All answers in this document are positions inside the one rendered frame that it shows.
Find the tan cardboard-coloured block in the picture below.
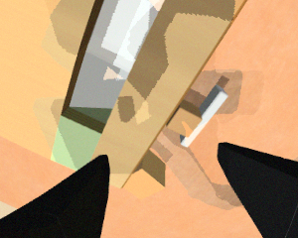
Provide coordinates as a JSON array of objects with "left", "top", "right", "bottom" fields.
[{"left": 166, "top": 99, "right": 202, "bottom": 138}]

